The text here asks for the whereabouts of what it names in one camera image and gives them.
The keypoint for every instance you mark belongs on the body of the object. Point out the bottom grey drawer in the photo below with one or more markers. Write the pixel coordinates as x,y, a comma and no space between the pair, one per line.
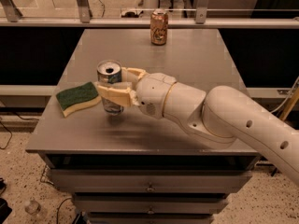
149,219

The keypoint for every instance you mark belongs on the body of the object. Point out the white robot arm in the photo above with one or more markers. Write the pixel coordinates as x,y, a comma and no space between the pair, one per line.
215,118

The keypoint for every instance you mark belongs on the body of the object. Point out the green yellow sponge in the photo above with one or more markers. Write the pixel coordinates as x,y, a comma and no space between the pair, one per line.
77,98

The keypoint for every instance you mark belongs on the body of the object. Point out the silver blue redbull can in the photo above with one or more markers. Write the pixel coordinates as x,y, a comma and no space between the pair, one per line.
109,72

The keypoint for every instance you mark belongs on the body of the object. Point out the clear plastic water bottle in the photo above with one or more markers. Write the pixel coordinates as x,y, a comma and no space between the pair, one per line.
34,209

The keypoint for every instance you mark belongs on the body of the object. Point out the grey drawer cabinet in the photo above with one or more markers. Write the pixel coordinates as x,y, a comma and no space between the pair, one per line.
90,139

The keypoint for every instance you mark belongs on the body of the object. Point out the orange soda can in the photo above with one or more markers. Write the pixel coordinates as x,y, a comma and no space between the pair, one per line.
158,26

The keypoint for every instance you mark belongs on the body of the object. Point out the top grey drawer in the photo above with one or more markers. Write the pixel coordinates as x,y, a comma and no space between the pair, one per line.
148,181

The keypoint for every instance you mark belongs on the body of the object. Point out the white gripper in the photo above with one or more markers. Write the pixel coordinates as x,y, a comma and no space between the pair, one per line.
153,92

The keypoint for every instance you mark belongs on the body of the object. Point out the grey drawer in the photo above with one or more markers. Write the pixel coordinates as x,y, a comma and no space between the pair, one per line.
148,181
149,219
150,204

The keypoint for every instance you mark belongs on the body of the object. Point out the wooden yellow frame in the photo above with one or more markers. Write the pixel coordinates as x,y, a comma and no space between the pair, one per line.
290,105

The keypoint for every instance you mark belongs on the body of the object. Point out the middle grey drawer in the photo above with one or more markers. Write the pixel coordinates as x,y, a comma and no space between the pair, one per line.
150,204

